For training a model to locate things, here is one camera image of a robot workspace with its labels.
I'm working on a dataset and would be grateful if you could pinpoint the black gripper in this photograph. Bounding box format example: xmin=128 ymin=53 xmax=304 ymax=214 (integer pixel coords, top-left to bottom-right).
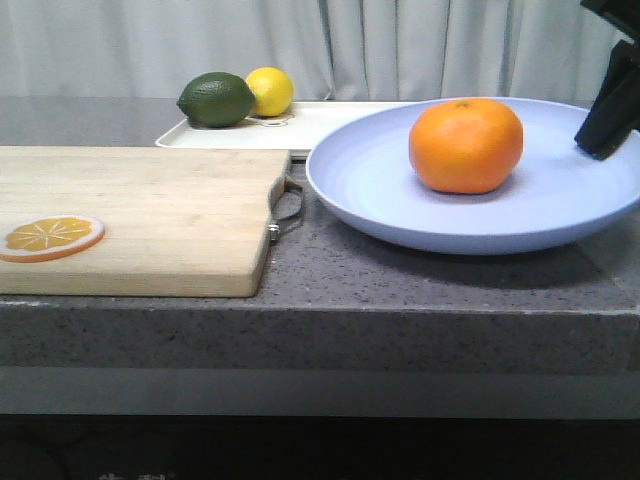
xmin=574 ymin=0 xmax=640 ymax=160

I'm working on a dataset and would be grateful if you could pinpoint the orange fruit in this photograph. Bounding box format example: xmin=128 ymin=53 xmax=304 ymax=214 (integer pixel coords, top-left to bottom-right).
xmin=408 ymin=98 xmax=524 ymax=194

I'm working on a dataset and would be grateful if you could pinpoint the light blue plate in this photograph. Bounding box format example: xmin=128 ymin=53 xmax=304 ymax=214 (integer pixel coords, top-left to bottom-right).
xmin=306 ymin=98 xmax=639 ymax=255

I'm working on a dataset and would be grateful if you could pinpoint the cream white tray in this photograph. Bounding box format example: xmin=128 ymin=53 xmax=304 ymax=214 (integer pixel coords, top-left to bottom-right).
xmin=155 ymin=101 xmax=403 ymax=155

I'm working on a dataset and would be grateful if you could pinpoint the white curtain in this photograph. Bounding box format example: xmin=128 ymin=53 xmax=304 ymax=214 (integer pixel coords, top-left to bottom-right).
xmin=1 ymin=1 xmax=620 ymax=104

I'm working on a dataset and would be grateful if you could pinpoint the yellow lemon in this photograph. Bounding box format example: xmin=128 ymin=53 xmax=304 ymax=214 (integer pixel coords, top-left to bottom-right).
xmin=246 ymin=67 xmax=294 ymax=117

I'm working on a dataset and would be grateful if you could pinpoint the green lime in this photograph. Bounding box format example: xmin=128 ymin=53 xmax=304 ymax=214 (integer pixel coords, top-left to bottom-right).
xmin=176 ymin=72 xmax=255 ymax=128

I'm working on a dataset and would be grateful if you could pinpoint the wooden cutting board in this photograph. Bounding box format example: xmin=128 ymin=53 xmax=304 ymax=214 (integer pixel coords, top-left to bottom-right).
xmin=1 ymin=146 xmax=290 ymax=297

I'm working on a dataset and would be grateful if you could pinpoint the orange slice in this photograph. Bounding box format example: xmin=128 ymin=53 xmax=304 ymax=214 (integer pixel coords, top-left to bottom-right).
xmin=1 ymin=215 xmax=105 ymax=263

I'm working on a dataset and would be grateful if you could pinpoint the metal cutting board handle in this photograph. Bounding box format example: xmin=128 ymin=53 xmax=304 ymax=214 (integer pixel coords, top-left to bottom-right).
xmin=267 ymin=175 xmax=304 ymax=243

